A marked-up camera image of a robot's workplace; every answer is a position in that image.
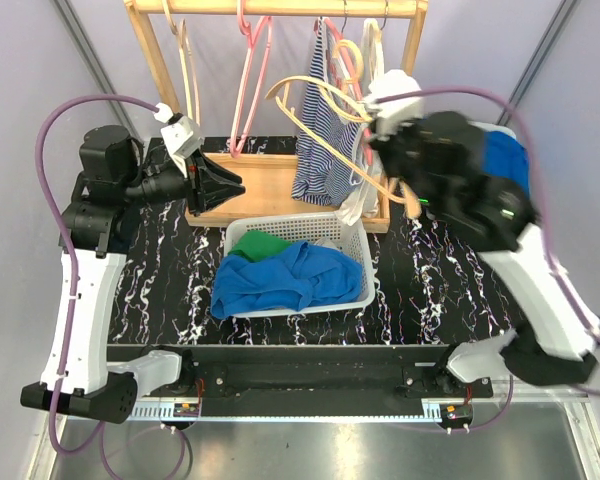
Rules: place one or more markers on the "green tank top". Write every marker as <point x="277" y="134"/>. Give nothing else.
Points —
<point x="256" y="246"/>

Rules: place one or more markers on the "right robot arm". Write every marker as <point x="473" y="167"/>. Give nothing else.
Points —
<point x="440" y="157"/>

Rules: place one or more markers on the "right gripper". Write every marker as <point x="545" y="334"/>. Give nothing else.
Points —
<point x="382" y="142"/>

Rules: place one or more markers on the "grey tank top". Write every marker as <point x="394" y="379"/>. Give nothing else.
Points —
<point x="327" y="243"/>

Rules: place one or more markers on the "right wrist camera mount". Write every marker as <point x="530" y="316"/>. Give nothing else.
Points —
<point x="387" y="116"/>

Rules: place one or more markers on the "white perforated plastic basket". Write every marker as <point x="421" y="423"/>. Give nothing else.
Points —
<point x="310" y="227"/>

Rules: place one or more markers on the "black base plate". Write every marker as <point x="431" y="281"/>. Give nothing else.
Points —
<point x="307" y="384"/>

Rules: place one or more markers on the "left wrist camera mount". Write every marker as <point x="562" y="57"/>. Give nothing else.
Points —
<point x="181" y="135"/>

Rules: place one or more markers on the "white-top hanger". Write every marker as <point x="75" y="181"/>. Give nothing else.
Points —
<point x="373" y="40"/>

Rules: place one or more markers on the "blue cloth in bin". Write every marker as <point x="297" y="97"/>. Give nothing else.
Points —
<point x="505" y="157"/>

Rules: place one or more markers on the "wooden clothes rack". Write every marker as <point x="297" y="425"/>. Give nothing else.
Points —
<point x="268" y="177"/>

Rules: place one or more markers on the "pink striped-top hanger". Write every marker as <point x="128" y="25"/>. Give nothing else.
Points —
<point x="343" y="63"/>

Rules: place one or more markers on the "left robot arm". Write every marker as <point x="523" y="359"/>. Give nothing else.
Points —
<point x="101" y="219"/>

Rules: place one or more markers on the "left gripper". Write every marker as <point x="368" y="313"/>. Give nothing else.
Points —
<point x="200" y="195"/>

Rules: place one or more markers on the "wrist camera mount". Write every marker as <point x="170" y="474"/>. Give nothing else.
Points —
<point x="387" y="116"/>
<point x="181" y="135"/>

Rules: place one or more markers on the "cream wooden hanger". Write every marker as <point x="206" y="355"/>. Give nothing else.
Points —
<point x="327" y="170"/>

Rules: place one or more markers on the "beige wooden hanger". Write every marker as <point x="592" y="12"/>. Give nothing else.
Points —
<point x="187" y="62"/>

